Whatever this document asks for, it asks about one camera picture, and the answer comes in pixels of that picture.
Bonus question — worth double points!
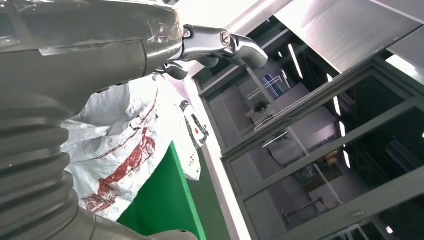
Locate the white parcel with red print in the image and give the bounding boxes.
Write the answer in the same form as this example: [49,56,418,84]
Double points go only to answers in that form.
[61,74,186,222]

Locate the white parcel with black print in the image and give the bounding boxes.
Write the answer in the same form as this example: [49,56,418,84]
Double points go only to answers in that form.
[165,76,211,182]

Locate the pale left wrist box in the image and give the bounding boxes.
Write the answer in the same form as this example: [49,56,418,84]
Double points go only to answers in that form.
[79,211,200,240]

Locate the green plastic crate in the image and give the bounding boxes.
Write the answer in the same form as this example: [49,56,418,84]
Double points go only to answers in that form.
[117,141,208,240]

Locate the dark green table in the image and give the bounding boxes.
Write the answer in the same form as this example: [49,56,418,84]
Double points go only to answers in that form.
[187,149,233,240]

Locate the dark framed window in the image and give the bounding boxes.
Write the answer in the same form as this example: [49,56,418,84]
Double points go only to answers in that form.
[193,14,424,240]

